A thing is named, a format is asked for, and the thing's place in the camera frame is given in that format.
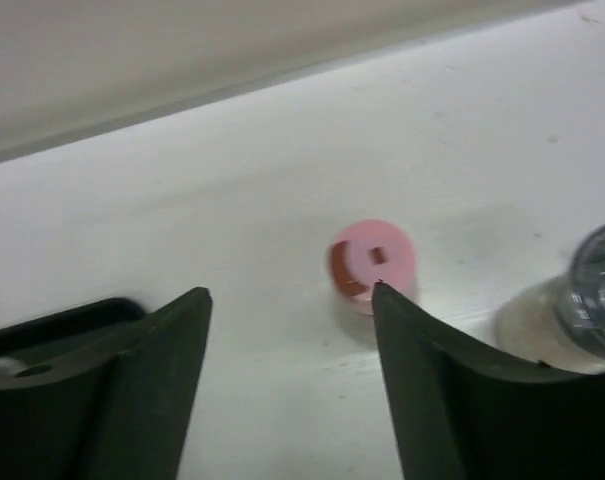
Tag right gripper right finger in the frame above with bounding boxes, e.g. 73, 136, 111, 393
372, 282, 605, 479

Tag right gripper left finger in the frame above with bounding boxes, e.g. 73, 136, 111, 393
0, 287, 213, 479

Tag clear lid pepper grinder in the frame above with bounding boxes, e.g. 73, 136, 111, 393
494, 225, 605, 374

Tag pink lid spice bottle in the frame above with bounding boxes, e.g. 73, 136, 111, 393
327, 219, 417, 316

